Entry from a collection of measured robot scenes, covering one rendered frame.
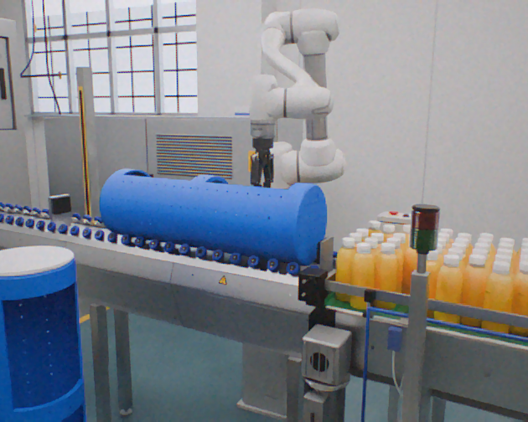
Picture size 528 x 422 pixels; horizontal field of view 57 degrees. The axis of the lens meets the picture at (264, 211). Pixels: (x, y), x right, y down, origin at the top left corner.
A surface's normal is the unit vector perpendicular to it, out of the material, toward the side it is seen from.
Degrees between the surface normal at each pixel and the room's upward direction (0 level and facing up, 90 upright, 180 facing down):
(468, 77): 90
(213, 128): 90
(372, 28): 90
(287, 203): 50
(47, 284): 90
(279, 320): 110
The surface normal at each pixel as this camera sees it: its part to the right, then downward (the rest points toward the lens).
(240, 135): -0.42, 0.18
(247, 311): -0.46, 0.48
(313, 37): -0.09, 0.47
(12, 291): 0.25, 0.19
